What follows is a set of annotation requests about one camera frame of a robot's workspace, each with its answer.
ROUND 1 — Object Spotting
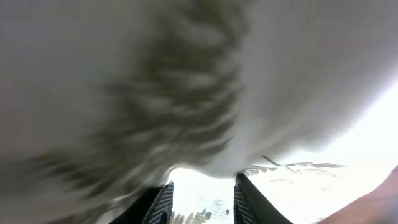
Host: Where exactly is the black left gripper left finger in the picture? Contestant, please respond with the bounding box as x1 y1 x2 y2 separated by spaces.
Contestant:
109 182 174 224

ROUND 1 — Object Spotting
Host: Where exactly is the white fern print garment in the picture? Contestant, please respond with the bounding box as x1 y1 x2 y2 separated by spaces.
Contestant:
1 0 397 223

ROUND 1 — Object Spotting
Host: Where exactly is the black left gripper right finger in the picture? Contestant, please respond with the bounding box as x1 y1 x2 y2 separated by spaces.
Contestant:
233 172 292 224

